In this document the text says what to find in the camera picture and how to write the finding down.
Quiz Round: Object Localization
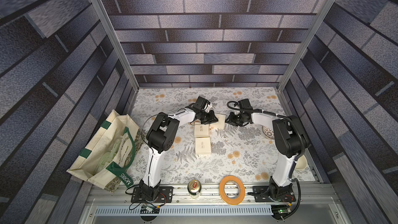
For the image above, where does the cream drawer jewelry box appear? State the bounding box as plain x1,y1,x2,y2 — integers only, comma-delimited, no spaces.
195,137,211,155

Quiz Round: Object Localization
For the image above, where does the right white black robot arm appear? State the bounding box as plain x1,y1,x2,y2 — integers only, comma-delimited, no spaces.
226,110,310,195

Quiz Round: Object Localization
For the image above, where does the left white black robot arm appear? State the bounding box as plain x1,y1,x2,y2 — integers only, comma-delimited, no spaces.
139,99,218,199

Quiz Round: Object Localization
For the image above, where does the floral table cloth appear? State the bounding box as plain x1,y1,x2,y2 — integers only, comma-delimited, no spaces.
131,87,284,184

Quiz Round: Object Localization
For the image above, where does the metal drink can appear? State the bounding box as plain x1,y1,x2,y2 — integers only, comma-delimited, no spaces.
188,179,202,199

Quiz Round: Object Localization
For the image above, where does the plain cream ceramic bowl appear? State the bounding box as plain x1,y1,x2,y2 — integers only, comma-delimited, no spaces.
295,156,308,171

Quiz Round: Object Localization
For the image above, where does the orange tape roll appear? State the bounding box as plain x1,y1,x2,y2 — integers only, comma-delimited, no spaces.
219,175,246,206

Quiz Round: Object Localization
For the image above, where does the cream green tote bag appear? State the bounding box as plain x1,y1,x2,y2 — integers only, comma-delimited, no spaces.
67,110,139,192

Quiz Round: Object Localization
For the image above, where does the black corrugated cable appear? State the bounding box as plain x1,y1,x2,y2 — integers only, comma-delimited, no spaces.
226,100,312,159

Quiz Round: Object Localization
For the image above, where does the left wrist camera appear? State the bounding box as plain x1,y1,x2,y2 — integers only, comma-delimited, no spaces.
195,96,212,113

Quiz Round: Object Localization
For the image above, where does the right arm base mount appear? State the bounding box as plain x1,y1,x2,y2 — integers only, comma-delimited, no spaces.
251,185,296,203

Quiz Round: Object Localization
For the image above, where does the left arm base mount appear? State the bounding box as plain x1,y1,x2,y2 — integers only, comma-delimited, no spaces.
131,186,174,204

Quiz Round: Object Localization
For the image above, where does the aluminium rail frame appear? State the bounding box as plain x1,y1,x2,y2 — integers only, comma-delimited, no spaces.
78,182,351,224

